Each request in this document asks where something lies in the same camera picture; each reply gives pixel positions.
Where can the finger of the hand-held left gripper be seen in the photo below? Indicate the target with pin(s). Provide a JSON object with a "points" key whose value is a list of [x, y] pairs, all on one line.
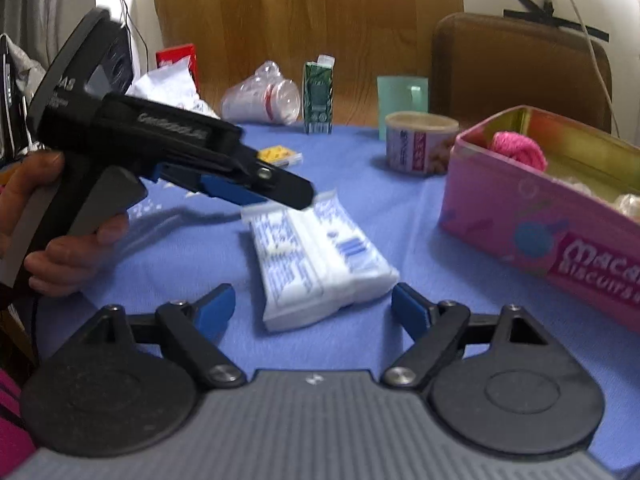
{"points": [[285, 190], [225, 191]]}

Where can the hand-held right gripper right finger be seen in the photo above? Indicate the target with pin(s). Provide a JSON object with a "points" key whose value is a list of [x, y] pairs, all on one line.
{"points": [[410, 310]]}

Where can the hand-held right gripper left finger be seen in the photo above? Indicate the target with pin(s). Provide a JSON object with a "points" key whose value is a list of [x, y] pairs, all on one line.
{"points": [[215, 310]]}

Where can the white printed tissue pack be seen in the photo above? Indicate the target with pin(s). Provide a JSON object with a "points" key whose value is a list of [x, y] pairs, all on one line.
{"points": [[310, 270]]}

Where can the pink tin box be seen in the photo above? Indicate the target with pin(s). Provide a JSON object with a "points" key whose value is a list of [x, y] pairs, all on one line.
{"points": [[500, 220]]}

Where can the pink knitted cloth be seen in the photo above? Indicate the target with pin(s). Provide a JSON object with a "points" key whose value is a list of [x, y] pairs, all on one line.
{"points": [[520, 150]]}

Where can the pale cloth bundle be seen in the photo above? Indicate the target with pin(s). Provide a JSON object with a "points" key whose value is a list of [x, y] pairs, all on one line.
{"points": [[627, 206]]}

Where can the person's left hand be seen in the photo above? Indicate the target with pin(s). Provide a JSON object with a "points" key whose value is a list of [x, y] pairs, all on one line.
{"points": [[55, 265]]}

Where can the yellow white packet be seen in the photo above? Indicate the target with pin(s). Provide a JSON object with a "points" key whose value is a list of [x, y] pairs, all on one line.
{"points": [[277, 152]]}

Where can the large white plastic pack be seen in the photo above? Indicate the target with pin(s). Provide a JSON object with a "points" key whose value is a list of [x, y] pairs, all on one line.
{"points": [[165, 85]]}

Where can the red packet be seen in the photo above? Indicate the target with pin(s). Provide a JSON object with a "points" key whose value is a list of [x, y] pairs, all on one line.
{"points": [[175, 55]]}

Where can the bagged stack of plastic cups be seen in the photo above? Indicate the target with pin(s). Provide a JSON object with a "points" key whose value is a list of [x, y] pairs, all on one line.
{"points": [[255, 100]]}

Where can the green drink carton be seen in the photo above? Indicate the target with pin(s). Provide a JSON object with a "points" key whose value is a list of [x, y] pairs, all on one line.
{"points": [[317, 95]]}

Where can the blue tablecloth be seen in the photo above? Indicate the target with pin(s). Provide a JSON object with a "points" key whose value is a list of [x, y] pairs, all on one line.
{"points": [[400, 210]]}

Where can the round peanut can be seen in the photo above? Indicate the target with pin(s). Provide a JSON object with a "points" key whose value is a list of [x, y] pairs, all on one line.
{"points": [[415, 152]]}

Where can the teal plastic mug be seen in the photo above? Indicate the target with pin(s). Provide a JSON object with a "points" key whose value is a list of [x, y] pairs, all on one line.
{"points": [[400, 95]]}

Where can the grey curtain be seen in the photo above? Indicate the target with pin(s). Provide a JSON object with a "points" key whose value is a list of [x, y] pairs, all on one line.
{"points": [[40, 0]]}

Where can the wood pattern board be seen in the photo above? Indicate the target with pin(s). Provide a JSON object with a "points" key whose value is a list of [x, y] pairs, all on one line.
{"points": [[325, 10]]}

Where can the pink striped cloth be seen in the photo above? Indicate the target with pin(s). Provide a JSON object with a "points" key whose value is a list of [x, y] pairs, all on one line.
{"points": [[10, 420]]}

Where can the brown woven chair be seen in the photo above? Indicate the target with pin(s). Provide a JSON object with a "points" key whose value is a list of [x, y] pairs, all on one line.
{"points": [[500, 70]]}

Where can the long black tape strip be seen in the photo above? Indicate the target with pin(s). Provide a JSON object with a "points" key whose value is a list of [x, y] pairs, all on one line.
{"points": [[560, 22]]}

